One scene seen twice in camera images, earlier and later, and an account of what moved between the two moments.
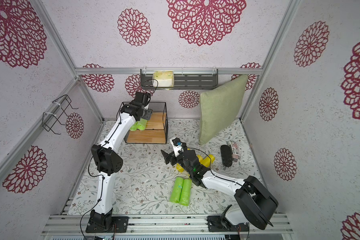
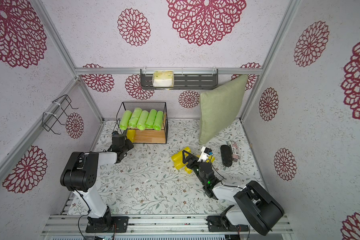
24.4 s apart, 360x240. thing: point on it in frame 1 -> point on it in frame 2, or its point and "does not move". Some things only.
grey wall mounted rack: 184,79 does not move
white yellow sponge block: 165,79 does not move
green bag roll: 185,192 -> 158,120
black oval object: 226,155 does not move
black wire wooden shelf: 156,130 does not move
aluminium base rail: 72,224 does not move
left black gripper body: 147,114 -> 128,145
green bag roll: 141,124 does not move
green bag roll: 177,189 -> 150,118
